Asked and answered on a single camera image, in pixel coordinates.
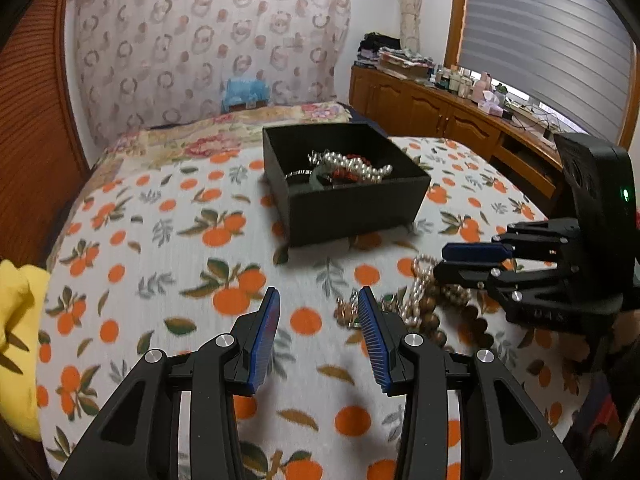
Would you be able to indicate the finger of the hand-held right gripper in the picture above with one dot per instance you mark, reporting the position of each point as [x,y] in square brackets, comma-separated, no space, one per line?
[460,275]
[475,252]

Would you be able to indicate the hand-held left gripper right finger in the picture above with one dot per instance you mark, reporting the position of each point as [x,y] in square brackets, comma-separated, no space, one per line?
[372,345]

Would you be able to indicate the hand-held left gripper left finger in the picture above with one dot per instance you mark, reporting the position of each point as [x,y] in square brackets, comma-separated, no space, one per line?
[265,340]

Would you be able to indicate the black box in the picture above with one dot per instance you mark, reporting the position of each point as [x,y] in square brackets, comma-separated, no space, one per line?
[350,215]

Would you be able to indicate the pale green bangle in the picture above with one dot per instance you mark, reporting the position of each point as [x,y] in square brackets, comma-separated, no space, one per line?
[317,180]

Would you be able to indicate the thin silver bangle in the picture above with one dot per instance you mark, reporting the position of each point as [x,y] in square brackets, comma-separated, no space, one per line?
[297,173]

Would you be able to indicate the pink tissue box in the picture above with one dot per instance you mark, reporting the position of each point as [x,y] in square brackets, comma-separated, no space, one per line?
[490,105]

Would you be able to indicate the small green plant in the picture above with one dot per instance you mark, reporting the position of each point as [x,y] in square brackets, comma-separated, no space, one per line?
[501,89]

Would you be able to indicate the wooden side cabinet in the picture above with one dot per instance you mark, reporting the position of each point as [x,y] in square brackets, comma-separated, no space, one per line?
[425,110]

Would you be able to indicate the orange fruit print blanket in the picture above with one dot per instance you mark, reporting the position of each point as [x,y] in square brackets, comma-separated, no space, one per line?
[150,240]

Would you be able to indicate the pink bottle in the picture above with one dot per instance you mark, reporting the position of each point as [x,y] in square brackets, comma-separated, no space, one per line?
[482,87]

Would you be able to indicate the grey window blind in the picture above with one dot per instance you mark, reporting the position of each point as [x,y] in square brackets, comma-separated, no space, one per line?
[550,35]

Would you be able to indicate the row of cosmetic bottles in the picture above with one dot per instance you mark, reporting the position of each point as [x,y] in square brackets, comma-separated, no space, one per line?
[452,80]

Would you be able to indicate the dark blue bed sheet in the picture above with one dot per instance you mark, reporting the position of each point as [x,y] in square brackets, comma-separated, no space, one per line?
[360,115]

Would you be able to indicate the pile of folded patterned cloths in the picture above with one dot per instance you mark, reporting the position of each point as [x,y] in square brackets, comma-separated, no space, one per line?
[405,60]

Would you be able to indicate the floral bed blanket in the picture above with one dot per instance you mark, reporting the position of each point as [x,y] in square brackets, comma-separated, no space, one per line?
[200,145]

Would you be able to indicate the stack of dark clothes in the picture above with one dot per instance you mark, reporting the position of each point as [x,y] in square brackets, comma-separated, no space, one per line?
[372,42]

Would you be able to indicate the yellow cloth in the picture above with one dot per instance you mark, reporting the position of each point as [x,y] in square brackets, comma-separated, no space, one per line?
[17,335]

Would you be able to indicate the blue plastic bag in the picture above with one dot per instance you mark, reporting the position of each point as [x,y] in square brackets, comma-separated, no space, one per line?
[245,90]

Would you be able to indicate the tied beige side curtain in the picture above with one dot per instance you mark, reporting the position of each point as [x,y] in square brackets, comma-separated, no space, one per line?
[410,10]

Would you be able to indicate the patterned headboard cover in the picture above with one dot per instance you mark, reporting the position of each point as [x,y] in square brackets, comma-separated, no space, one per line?
[200,35]

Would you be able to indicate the wooden window frame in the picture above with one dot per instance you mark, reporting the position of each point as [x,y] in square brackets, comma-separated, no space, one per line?
[457,10]

